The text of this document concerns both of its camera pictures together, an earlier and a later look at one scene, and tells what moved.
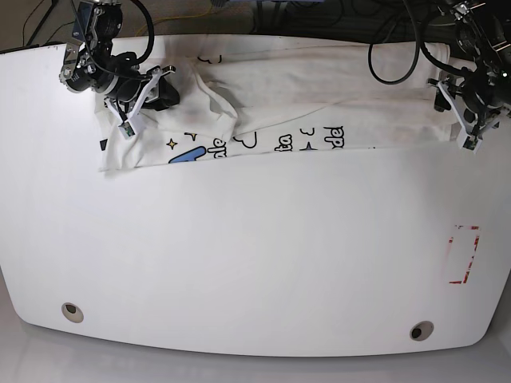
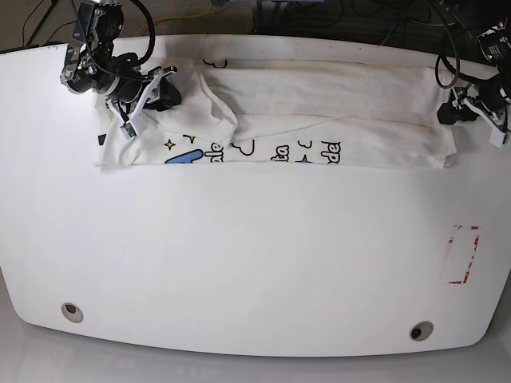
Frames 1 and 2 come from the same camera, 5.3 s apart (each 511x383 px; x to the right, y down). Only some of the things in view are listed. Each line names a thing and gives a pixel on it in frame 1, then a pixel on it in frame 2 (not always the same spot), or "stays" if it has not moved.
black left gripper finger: [168, 96] stays
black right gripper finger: [441, 103] → [448, 114]
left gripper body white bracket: [131, 126] stays
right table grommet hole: [421, 330] stays
